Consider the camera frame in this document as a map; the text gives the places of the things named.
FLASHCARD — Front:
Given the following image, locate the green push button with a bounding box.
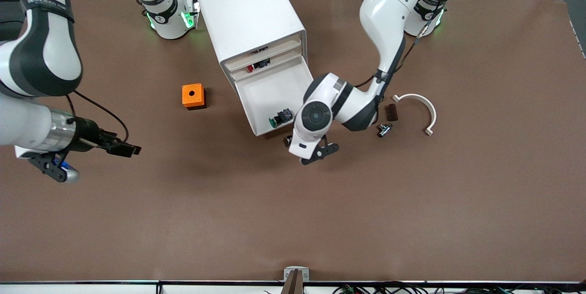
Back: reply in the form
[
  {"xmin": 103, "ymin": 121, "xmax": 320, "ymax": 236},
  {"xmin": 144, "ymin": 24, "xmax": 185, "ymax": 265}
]
[{"xmin": 269, "ymin": 108, "xmax": 294, "ymax": 128}]

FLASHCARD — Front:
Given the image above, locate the red push button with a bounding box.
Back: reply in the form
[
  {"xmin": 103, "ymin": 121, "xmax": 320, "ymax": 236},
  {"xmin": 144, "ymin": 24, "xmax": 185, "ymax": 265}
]
[{"xmin": 246, "ymin": 58, "xmax": 271, "ymax": 73}]

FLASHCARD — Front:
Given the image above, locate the brown table cover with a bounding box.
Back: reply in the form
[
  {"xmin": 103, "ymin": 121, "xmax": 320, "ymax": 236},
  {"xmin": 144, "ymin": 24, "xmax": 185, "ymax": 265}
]
[{"xmin": 0, "ymin": 0, "xmax": 586, "ymax": 283}]

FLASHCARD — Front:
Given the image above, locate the orange box with hole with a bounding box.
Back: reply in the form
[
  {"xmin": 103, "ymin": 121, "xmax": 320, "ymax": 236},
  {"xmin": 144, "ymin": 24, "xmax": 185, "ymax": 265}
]
[{"xmin": 182, "ymin": 83, "xmax": 207, "ymax": 111}]

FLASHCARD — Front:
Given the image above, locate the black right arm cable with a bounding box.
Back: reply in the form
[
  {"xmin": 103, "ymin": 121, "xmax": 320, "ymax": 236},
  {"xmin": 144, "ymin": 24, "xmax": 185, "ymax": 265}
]
[{"xmin": 13, "ymin": 0, "xmax": 130, "ymax": 166}]

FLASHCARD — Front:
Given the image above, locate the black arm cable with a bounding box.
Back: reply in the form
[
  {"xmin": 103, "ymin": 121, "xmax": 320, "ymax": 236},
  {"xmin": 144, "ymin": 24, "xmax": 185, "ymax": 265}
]
[
  {"xmin": 13, "ymin": 0, "xmax": 130, "ymax": 166},
  {"xmin": 353, "ymin": 3, "xmax": 447, "ymax": 88}
]

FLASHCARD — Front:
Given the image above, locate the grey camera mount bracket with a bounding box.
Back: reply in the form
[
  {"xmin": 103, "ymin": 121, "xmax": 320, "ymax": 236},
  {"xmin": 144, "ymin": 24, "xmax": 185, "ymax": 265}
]
[{"xmin": 283, "ymin": 266, "xmax": 310, "ymax": 294}]

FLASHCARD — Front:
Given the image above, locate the white table edge rail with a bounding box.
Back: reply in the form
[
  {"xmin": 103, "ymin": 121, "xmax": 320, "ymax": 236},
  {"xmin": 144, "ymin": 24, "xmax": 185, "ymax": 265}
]
[{"xmin": 0, "ymin": 279, "xmax": 586, "ymax": 294}]

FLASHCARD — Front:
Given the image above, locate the white curved bracket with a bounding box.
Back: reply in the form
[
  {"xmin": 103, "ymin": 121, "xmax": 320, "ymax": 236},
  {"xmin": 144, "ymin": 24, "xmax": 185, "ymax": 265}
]
[{"xmin": 392, "ymin": 93, "xmax": 437, "ymax": 136}]

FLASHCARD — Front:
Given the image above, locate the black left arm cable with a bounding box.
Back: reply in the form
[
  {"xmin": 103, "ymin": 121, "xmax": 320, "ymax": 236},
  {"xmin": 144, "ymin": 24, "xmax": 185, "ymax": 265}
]
[{"xmin": 353, "ymin": 3, "xmax": 447, "ymax": 88}]

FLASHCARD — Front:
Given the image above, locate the cable bundle at table edge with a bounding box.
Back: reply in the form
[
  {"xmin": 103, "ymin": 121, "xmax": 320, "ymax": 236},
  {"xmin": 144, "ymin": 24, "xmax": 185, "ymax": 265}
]
[{"xmin": 332, "ymin": 283, "xmax": 586, "ymax": 294}]

